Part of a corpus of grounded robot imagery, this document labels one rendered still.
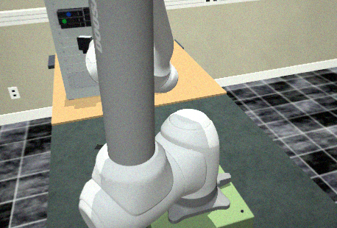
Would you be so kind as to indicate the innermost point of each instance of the orange flat board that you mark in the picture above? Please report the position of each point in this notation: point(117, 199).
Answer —
point(193, 83)

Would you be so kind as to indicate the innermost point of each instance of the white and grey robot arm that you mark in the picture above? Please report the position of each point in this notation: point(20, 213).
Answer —
point(133, 183)

